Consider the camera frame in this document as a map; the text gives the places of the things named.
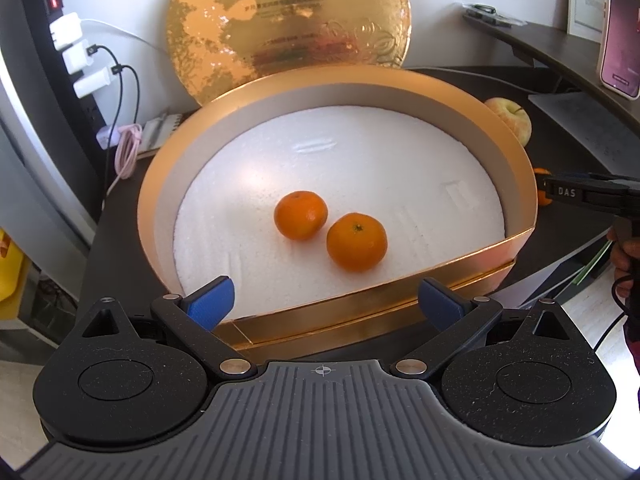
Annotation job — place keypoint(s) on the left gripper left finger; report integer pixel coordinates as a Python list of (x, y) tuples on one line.
[(192, 320)]

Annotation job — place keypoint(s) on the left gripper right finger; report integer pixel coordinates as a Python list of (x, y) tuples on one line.
[(461, 323)]

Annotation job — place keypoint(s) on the mandarin orange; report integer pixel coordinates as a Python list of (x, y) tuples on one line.
[(300, 215), (356, 242), (541, 175)]

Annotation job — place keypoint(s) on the yellow-red apple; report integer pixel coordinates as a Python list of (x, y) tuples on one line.
[(514, 116)]

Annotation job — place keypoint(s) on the gold round box lid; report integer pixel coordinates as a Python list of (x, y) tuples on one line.
[(217, 45)]

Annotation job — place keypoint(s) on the person right hand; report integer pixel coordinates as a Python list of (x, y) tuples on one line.
[(623, 254)]

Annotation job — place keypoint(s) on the smartphone pink screen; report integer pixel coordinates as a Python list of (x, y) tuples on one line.
[(618, 66)]

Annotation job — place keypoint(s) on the dark curved shelf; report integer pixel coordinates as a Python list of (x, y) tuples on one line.
[(573, 58)]

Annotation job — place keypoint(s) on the grey monitor back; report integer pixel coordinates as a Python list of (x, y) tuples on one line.
[(40, 210)]

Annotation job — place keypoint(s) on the spiral notebook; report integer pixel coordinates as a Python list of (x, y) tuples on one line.
[(156, 132)]

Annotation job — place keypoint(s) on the yellow plastic crate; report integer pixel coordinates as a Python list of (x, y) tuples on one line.
[(11, 261)]

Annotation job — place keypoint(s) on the clear tray with glasses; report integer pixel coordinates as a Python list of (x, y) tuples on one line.
[(490, 15)]

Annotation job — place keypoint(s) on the white bottom charger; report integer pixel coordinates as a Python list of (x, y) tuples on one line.
[(93, 82)]

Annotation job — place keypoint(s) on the white charger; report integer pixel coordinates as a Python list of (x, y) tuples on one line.
[(93, 82), (65, 31), (77, 57)]

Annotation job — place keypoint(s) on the white middle charger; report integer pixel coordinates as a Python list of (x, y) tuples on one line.
[(77, 57)]

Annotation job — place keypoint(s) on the white top charger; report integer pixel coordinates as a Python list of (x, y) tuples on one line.
[(65, 31)]

